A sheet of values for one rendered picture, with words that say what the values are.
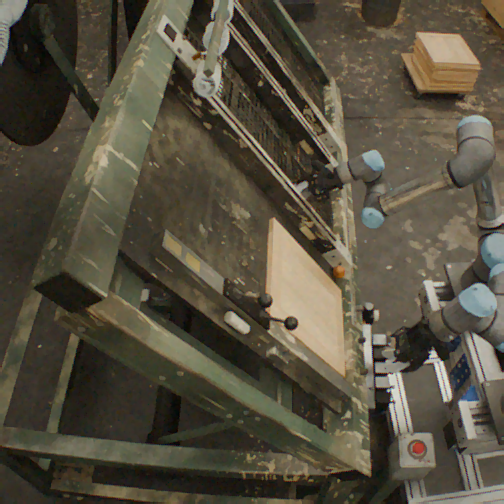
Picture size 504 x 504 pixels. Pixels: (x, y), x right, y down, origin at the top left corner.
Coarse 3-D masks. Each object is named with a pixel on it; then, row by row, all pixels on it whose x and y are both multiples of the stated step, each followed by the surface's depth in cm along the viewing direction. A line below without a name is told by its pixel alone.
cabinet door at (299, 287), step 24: (288, 240) 179; (288, 264) 173; (312, 264) 189; (288, 288) 168; (312, 288) 183; (336, 288) 202; (288, 312) 162; (312, 312) 177; (336, 312) 194; (312, 336) 170; (336, 336) 187; (336, 360) 180
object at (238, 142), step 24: (192, 48) 145; (192, 72) 142; (192, 96) 150; (216, 96) 156; (216, 120) 157; (240, 144) 164; (264, 168) 171; (288, 192) 179; (288, 216) 188; (312, 216) 190; (312, 240) 198; (336, 240) 203; (336, 264) 208
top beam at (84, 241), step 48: (192, 0) 159; (144, 48) 126; (144, 96) 118; (96, 144) 106; (144, 144) 113; (96, 192) 95; (48, 240) 93; (96, 240) 91; (48, 288) 87; (96, 288) 87
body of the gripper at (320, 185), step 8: (312, 176) 187; (320, 176) 184; (328, 176) 185; (336, 176) 181; (312, 184) 186; (320, 184) 182; (328, 184) 182; (336, 184) 181; (344, 184) 184; (312, 192) 186; (320, 192) 186; (328, 192) 186; (320, 200) 188
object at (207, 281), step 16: (160, 240) 118; (176, 240) 122; (160, 256) 120; (176, 256) 120; (176, 272) 124; (192, 272) 124; (208, 272) 129; (208, 288) 128; (224, 304) 134; (272, 320) 147; (272, 336) 145; (288, 336) 152; (304, 352) 157; (304, 368) 159; (320, 368) 163; (320, 384) 168; (336, 384) 169
